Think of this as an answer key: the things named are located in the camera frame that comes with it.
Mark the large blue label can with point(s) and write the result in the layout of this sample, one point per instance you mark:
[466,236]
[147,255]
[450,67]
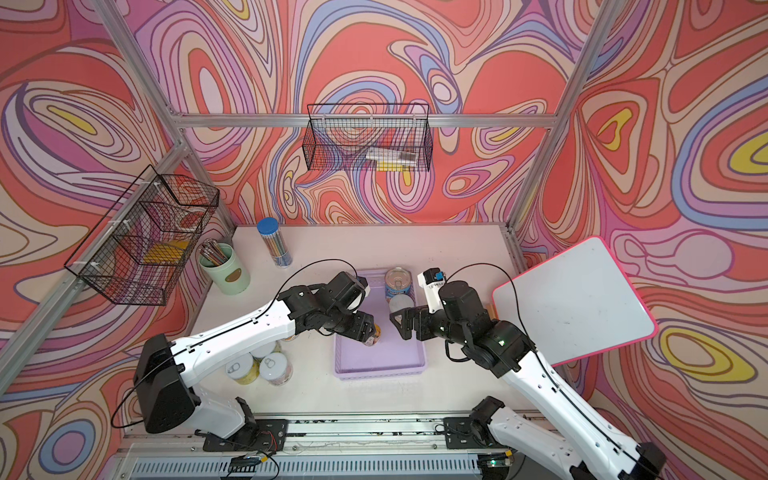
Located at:
[398,281]

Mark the green cup with pencils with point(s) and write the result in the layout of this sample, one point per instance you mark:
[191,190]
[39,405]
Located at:
[223,266]

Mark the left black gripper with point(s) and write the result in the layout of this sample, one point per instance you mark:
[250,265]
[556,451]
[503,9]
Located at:
[363,327]

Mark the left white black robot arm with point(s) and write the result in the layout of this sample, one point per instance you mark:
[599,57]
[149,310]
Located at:
[169,372]

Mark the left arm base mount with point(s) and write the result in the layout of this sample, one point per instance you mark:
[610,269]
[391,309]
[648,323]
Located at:
[265,435]

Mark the yellow label pull-tab can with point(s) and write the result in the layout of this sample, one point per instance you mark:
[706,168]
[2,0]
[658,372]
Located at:
[243,369]

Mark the wooden board stand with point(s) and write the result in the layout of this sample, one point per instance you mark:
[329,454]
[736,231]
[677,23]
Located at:
[491,311]

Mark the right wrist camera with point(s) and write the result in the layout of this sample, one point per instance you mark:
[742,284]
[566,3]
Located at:
[431,281]

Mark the items in back basket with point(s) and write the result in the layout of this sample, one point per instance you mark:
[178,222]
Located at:
[390,160]

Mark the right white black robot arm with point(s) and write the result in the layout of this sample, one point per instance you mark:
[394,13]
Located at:
[584,445]

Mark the clear tube blue lid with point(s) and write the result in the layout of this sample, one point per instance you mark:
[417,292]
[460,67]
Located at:
[269,230]

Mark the white board pink frame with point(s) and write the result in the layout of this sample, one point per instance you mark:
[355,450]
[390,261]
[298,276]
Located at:
[576,304]

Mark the aluminium rail front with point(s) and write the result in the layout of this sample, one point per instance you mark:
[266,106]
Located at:
[416,446]

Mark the orange can plastic lid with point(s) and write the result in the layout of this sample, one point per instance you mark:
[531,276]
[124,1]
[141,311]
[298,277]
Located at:
[399,302]

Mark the black wire basket wall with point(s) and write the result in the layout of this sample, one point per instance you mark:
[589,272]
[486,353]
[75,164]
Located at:
[145,239]
[338,135]

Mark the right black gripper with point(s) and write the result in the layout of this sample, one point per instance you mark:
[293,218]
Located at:
[423,316]

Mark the silver pull-tab can front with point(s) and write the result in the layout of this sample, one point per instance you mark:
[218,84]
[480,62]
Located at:
[276,369]

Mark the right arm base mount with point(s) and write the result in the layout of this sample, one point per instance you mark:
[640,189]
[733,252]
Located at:
[472,431]

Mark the purple plastic perforated basket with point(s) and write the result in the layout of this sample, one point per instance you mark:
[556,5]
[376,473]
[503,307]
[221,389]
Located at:
[390,355]

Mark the black wire basket left wall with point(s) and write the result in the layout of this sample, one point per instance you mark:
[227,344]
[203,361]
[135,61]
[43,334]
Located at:
[145,239]

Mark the can with white plastic lid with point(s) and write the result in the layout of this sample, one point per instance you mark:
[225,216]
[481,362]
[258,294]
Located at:
[374,337]

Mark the black wire basket back wall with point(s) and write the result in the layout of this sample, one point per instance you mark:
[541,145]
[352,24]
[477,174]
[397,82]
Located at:
[338,135]

